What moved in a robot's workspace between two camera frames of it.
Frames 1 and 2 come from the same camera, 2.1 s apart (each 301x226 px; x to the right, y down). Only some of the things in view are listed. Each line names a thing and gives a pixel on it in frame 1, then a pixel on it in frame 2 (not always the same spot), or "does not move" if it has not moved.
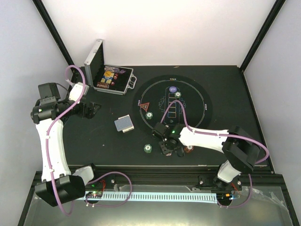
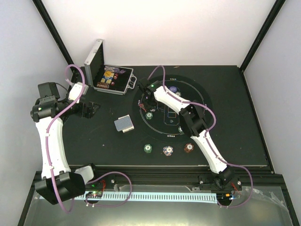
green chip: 149,115 does not move
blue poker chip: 172,89 does not move
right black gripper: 165,150 to 149,106
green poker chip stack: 147,148 does not move
